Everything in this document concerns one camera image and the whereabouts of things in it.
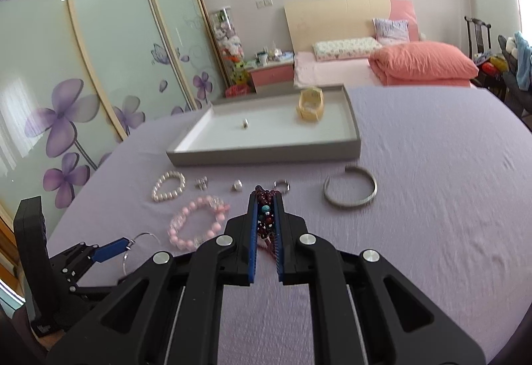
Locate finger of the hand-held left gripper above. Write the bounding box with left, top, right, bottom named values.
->
left=50, top=237, right=130, bottom=291

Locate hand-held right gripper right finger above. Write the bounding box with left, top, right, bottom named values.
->
left=272, top=194, right=487, bottom=365

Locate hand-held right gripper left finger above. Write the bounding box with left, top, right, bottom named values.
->
left=46, top=191, right=258, bottom=365

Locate dark red bead necklace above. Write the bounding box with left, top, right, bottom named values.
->
left=254, top=185, right=280, bottom=262

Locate thin silver hoop bracelet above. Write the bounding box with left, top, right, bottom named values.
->
left=122, top=232, right=161, bottom=276

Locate white pearl bracelet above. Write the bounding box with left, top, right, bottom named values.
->
left=151, top=171, right=186, bottom=203

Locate pink bead bracelet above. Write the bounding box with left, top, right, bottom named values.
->
left=167, top=195, right=230, bottom=253

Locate silver cuff bangle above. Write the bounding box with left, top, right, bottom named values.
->
left=323, top=166, right=377, bottom=209

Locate grey cardboard tray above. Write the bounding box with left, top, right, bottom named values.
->
left=166, top=84, right=361, bottom=167

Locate cream wrist watch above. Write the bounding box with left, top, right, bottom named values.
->
left=296, top=86, right=325, bottom=123

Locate lilac cloth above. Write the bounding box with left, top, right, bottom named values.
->
left=46, top=84, right=528, bottom=365

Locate pink and cream nightstand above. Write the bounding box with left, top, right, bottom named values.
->
left=247, top=57, right=296, bottom=93

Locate pink bed mattress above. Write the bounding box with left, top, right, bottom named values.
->
left=293, top=51, right=478, bottom=90

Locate plush toy display tube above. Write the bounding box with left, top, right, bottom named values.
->
left=209, top=7, right=246, bottom=87

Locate floral sliding door wardrobe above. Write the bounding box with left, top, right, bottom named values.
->
left=0, top=0, right=231, bottom=220

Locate white printed pillow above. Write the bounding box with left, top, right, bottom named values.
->
left=313, top=38, right=382, bottom=62

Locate cream and pink headboard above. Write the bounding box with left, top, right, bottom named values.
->
left=284, top=0, right=420, bottom=54

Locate coral folded duvet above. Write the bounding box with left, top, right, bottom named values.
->
left=369, top=41, right=479, bottom=87

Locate purple printed pillow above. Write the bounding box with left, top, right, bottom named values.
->
left=373, top=18, right=410, bottom=45

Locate black chair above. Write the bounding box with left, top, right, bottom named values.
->
left=498, top=34, right=532, bottom=116

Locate colourful clothes pile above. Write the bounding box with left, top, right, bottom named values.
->
left=474, top=53, right=510, bottom=77

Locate dark wooden chair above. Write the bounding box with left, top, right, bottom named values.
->
left=464, top=16, right=493, bottom=58

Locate light blue garment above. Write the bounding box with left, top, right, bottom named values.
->
left=514, top=31, right=532, bottom=91

